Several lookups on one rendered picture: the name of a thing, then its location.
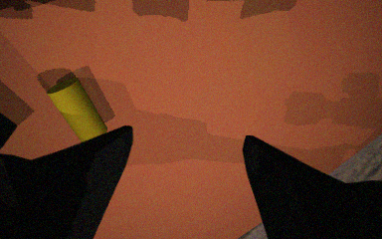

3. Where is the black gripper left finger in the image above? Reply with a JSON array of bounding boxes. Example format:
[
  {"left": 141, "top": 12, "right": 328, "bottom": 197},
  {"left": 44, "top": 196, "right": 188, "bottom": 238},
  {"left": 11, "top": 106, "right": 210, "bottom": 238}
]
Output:
[{"left": 0, "top": 125, "right": 133, "bottom": 239}]

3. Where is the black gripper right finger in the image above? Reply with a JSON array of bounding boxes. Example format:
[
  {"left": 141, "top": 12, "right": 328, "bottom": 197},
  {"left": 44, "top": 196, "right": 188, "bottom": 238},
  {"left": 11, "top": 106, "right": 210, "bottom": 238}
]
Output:
[{"left": 243, "top": 135, "right": 382, "bottom": 239}]

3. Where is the yellow cylinder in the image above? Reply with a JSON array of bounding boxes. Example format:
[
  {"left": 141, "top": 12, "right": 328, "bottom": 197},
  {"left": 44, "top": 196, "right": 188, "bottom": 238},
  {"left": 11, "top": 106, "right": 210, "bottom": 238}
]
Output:
[{"left": 46, "top": 78, "right": 107, "bottom": 142}]

